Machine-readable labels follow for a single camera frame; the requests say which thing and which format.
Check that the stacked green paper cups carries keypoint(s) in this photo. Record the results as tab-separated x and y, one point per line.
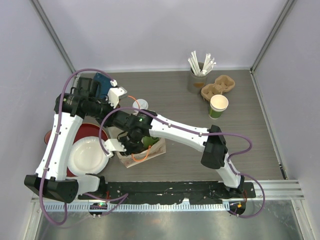
218	104

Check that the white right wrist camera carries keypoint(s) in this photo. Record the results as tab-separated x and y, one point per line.
113	145

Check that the white paper plate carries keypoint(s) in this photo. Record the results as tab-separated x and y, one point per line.
87	157

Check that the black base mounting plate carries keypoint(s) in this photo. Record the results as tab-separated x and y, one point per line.
173	192

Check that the white plastic lid stack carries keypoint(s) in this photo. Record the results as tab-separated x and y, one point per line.
142	104

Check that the pink floral mug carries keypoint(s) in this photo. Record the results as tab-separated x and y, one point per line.
47	137

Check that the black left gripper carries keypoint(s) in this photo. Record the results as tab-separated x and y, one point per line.
105	101

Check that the blue ceramic dish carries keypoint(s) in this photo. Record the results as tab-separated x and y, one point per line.
104	84

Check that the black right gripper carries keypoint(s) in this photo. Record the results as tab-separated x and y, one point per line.
129	150

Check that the grey straw holder cup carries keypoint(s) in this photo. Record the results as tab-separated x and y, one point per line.
195	83

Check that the brown pulp cup carrier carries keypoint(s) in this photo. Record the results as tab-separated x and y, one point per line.
222	84

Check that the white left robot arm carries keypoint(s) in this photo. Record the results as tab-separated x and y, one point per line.
50	178

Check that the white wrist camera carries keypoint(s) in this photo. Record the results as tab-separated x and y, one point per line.
113	145
115	94

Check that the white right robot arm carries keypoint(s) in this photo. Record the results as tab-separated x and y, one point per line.
213	147

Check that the white slotted cable duct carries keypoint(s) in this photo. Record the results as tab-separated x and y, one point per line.
185	206

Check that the bear print paper bag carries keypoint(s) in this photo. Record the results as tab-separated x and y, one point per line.
128	161

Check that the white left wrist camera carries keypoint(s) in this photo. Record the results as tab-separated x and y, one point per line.
115	94

